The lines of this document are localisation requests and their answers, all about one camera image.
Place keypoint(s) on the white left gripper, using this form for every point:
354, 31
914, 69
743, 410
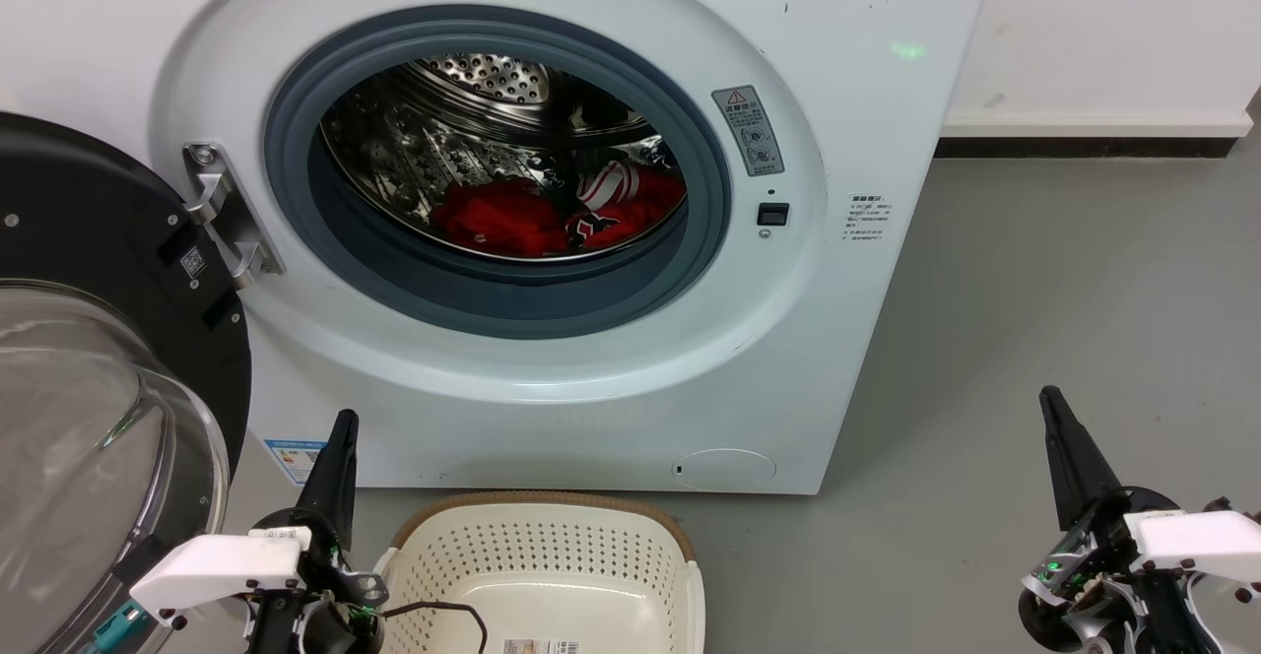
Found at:
217, 565

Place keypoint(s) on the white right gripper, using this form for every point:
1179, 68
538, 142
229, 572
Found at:
1192, 541

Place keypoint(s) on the plain red garment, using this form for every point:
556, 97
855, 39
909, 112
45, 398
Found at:
497, 221

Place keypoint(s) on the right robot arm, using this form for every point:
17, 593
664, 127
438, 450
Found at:
1162, 624

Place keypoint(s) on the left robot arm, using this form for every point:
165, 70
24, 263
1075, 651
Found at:
325, 629

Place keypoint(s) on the white perforated laundry basket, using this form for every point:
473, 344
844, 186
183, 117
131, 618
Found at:
552, 555

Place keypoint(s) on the white printed barcode label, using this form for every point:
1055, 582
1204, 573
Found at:
542, 647

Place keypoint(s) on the stainless steel washing machine drum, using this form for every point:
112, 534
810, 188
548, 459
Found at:
414, 152

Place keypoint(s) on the black washer door with glass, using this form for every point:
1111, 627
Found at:
89, 211

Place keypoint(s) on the blue energy label sticker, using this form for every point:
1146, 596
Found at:
294, 459

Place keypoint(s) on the grey rubber door gasket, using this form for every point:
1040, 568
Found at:
493, 304

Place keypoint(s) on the small QR label on door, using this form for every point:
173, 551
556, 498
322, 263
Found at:
193, 263

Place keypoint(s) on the white front-load washing machine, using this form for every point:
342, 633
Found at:
837, 339

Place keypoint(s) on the silver metal door hinge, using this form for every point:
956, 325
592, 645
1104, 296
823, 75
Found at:
232, 221

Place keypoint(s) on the black and white baseboard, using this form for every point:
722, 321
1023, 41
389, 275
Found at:
1084, 147

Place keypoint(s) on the round white filter cover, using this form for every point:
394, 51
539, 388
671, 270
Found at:
724, 469

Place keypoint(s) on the black door latch socket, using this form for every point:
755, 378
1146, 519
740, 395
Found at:
773, 214

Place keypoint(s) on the grey warning sticker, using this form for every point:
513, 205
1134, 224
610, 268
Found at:
749, 130

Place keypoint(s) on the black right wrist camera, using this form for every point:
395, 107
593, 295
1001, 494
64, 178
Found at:
1222, 507

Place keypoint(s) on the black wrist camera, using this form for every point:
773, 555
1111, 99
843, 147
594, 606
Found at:
138, 560
1222, 507

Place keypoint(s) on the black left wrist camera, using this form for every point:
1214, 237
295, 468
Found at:
138, 560

